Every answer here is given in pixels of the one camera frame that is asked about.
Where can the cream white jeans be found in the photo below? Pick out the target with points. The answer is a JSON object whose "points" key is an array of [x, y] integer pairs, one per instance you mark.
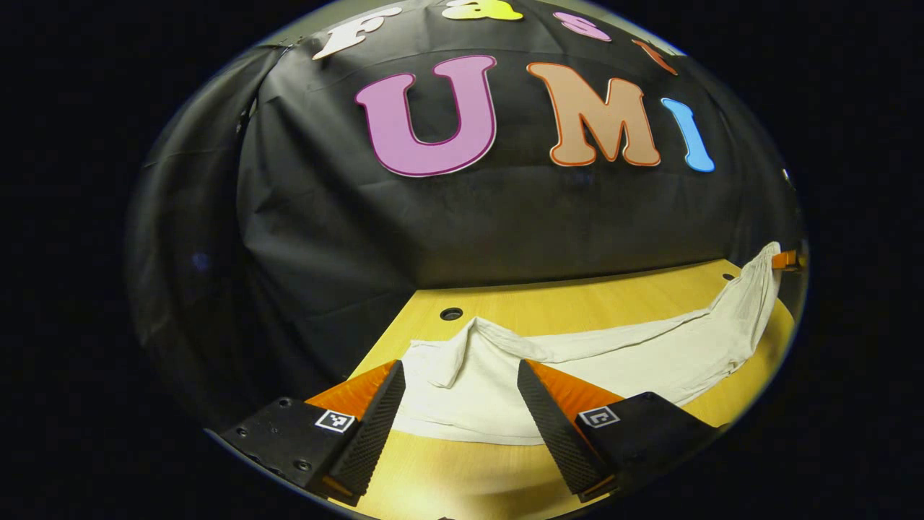
{"points": [[650, 361]]}

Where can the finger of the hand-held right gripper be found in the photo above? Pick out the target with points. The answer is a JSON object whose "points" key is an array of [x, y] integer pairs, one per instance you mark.
{"points": [[784, 260]]}

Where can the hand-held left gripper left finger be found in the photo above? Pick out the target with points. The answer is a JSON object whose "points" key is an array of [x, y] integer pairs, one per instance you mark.
{"points": [[372, 426]]}

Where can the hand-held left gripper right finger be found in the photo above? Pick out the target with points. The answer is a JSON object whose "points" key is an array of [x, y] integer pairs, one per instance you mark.
{"points": [[552, 426]]}

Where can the black backdrop cloth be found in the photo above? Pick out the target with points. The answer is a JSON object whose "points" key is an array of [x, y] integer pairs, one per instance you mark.
{"points": [[505, 217]]}

